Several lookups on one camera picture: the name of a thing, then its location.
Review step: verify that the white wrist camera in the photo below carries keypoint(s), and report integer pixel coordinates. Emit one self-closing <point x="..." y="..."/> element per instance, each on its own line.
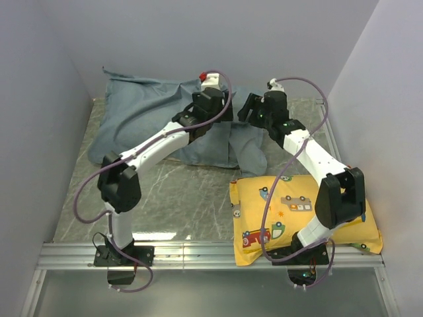
<point x="274" y="85"/>
<point x="210" y="80"/>

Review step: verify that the yellow cartoon car pillow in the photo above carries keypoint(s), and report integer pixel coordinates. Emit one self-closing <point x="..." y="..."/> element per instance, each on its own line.
<point x="266" y="214"/>

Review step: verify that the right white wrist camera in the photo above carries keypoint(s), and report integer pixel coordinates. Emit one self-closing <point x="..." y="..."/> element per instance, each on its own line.
<point x="274" y="85"/>

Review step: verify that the right side aluminium rail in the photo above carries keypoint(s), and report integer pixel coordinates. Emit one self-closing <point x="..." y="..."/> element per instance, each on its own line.
<point x="325" y="135"/>

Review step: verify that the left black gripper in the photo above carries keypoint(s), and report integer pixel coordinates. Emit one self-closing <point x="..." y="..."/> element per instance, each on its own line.
<point x="227" y="115"/>

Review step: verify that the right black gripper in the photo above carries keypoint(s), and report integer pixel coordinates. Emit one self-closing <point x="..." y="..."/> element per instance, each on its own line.
<point x="253" y="103"/>

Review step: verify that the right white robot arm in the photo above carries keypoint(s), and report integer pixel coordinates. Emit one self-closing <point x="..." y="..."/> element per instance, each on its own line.
<point x="341" y="194"/>

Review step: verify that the blue striped pillowcase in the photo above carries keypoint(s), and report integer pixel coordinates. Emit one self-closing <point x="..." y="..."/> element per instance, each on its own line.
<point x="136" y="108"/>

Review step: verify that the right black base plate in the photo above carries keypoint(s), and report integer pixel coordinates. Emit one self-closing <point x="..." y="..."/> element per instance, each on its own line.
<point x="308" y="269"/>

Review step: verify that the aluminium mounting rail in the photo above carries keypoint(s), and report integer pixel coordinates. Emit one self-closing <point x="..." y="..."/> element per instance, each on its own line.
<point x="182" y="255"/>

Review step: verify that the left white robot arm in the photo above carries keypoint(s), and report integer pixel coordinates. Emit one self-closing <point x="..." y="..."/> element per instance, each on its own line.
<point x="118" y="181"/>

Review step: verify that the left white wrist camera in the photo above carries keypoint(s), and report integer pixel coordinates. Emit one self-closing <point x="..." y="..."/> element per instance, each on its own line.
<point x="210" y="80"/>

